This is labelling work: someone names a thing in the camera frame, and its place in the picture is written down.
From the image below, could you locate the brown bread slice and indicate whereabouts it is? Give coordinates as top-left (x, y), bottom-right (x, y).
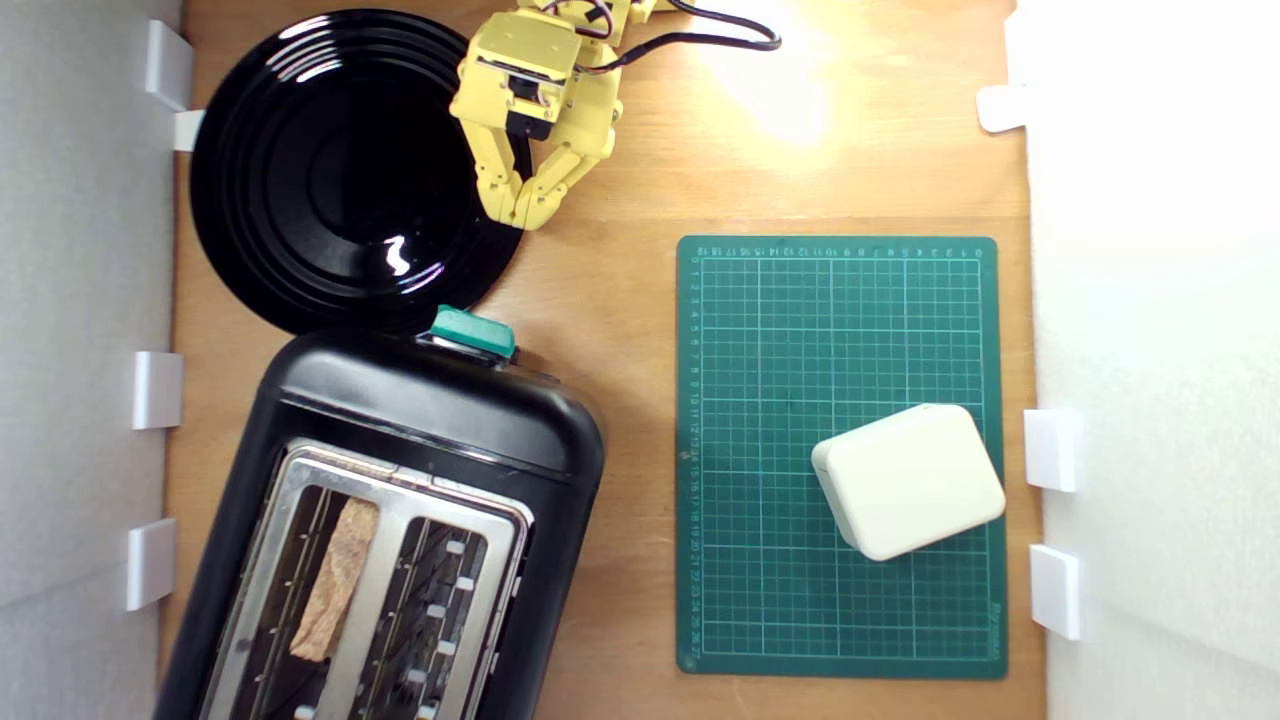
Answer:
top-left (288, 496), bottom-right (381, 663)

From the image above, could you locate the white block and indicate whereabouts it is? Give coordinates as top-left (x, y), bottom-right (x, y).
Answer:
top-left (810, 403), bottom-right (1007, 563)

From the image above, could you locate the green cutting mat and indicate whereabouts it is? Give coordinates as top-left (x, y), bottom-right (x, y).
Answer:
top-left (676, 235), bottom-right (1009, 681)

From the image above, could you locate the black plate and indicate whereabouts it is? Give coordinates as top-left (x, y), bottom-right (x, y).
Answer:
top-left (190, 8), bottom-right (534, 338)

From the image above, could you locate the green toaster lever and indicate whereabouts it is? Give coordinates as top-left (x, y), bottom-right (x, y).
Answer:
top-left (430, 305), bottom-right (518, 361)

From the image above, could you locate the black two-slot toaster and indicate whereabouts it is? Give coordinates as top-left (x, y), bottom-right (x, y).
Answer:
top-left (152, 328), bottom-right (608, 720)

